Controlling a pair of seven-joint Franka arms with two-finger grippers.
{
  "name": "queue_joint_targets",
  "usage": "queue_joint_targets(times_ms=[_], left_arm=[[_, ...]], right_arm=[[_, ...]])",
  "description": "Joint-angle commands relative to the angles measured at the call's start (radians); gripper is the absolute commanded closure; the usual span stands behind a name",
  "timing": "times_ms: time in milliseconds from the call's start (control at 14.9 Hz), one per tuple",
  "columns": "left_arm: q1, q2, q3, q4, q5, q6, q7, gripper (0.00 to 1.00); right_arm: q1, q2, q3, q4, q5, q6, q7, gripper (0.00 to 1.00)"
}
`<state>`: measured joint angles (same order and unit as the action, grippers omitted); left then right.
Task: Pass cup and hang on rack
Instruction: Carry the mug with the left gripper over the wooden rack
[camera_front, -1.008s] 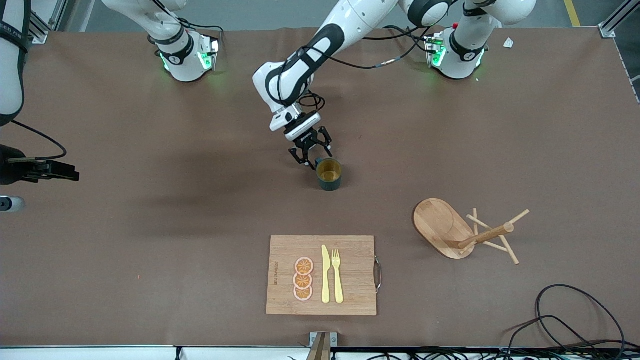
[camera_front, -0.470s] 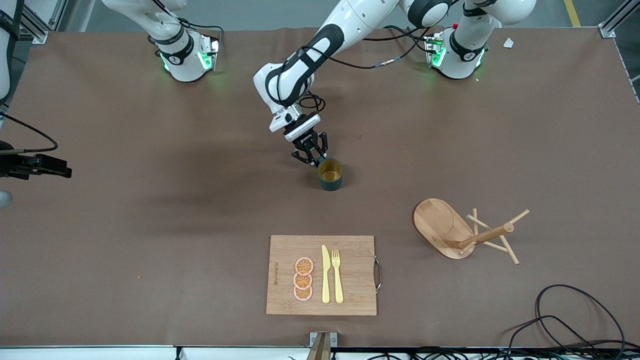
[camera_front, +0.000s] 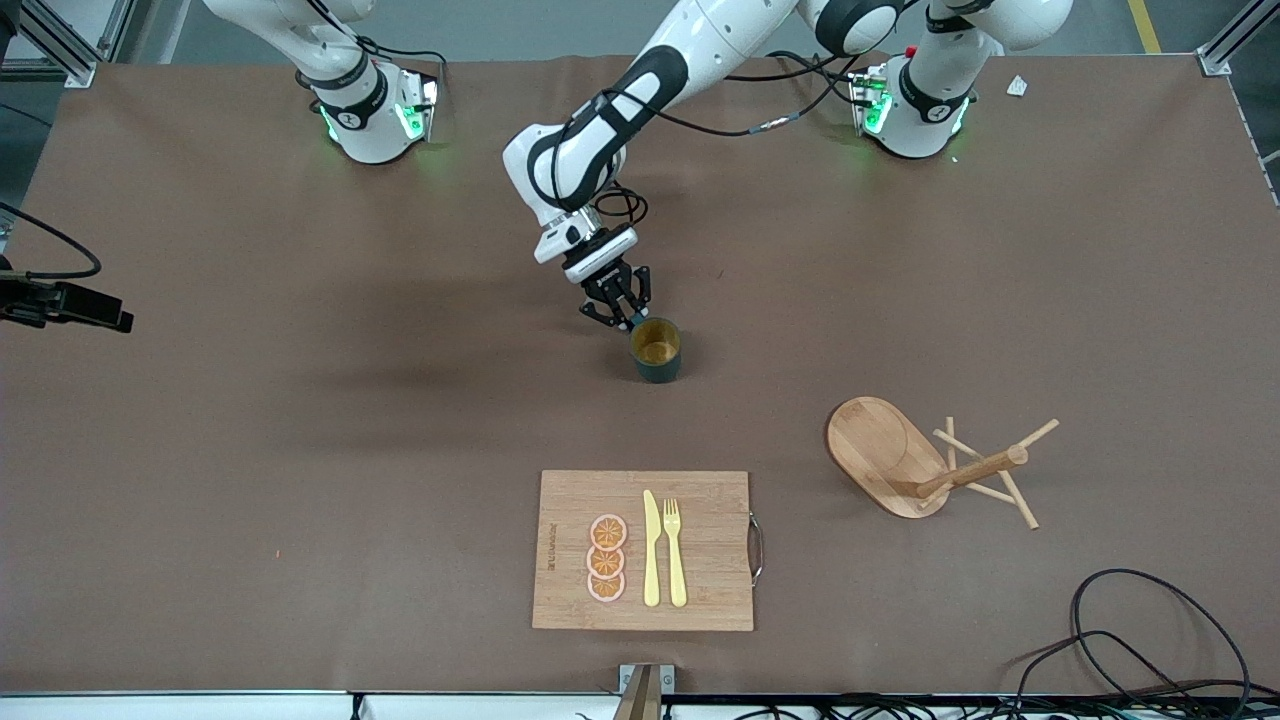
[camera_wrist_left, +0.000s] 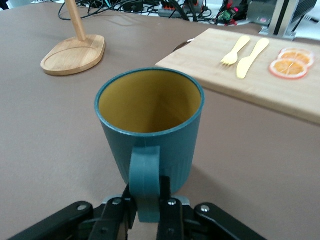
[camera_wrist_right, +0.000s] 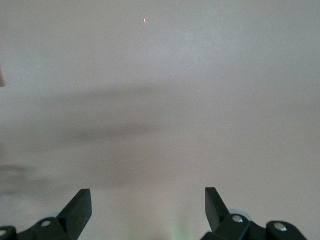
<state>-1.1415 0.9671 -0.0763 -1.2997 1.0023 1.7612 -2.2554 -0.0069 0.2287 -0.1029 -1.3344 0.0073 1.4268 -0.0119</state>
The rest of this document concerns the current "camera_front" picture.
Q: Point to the white table edge rail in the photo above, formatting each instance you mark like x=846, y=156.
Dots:
x=200, y=708

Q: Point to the small white paper scrap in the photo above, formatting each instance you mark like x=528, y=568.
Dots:
x=1017, y=86

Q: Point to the wooden cup rack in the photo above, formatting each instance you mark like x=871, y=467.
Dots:
x=880, y=450

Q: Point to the orange slice toy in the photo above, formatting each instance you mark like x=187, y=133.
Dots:
x=608, y=531

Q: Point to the grey metal bracket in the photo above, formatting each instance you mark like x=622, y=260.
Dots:
x=667, y=678

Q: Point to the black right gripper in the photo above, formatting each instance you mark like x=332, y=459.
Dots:
x=12, y=291

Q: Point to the brown table cover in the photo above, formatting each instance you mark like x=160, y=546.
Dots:
x=300, y=550

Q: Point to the yellow plastic knife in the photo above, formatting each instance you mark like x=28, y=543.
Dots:
x=652, y=560

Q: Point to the aluminium frame profile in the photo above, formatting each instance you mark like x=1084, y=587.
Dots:
x=60, y=40
x=1230, y=35

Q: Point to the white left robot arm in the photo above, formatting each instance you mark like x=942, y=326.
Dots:
x=570, y=160

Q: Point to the yellow plastic fork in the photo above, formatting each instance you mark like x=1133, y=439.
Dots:
x=677, y=570

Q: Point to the dark green cup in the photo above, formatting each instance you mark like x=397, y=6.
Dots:
x=657, y=370

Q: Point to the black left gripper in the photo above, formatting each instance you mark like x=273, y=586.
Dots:
x=614, y=289

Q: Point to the wooden cutting board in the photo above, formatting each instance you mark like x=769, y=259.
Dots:
x=710, y=540

